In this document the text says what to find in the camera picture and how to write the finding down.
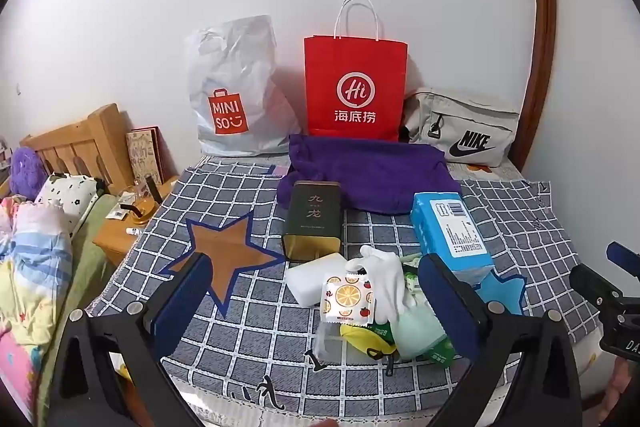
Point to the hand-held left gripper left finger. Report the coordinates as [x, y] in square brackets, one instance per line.
[186, 302]

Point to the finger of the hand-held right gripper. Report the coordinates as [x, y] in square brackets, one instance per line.
[592, 284]
[622, 257]

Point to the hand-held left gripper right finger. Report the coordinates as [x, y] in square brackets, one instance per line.
[445, 307]

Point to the pale green sponge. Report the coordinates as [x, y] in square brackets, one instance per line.
[417, 329]

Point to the leaf print tissue pack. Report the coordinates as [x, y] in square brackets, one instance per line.
[412, 284]

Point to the green white packet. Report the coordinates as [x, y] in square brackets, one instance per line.
[442, 352]

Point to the white glove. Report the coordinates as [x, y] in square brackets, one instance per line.
[390, 277]

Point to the yellow black pouch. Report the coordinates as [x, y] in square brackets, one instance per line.
[367, 339]

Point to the fruit print wipe packet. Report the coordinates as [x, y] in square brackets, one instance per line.
[347, 297]

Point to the clear mesh bag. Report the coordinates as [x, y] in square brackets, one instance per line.
[327, 339]

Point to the white sponge block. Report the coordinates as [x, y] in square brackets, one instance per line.
[310, 279]

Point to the blue tissue box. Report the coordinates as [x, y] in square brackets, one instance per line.
[450, 232]

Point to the wooden nightstand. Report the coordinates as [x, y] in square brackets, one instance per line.
[115, 242]

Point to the grey checked blanket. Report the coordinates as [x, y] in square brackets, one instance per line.
[280, 347]

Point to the small white packet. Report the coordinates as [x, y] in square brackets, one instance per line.
[115, 214]

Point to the glass cup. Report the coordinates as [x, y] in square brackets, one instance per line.
[147, 188]

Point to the dark green tea tin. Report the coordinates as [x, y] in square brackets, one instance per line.
[312, 222]

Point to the purple towel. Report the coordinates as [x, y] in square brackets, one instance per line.
[380, 172]

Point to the patterned book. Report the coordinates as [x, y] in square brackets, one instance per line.
[145, 154]

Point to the colourful quilt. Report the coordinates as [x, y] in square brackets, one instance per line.
[30, 282]

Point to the white flower pillow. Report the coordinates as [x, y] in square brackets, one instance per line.
[65, 199]

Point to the grey waist bag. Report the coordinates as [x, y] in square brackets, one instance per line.
[465, 132]

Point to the wooden headboard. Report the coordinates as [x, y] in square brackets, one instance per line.
[95, 137]

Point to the purple plush toy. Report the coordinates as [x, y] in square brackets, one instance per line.
[27, 172]

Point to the white plastic shopping bag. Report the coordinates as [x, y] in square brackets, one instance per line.
[240, 77]

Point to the red paper shopping bag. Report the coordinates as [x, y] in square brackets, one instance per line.
[356, 87]

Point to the brown door frame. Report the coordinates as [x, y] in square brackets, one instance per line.
[542, 32]

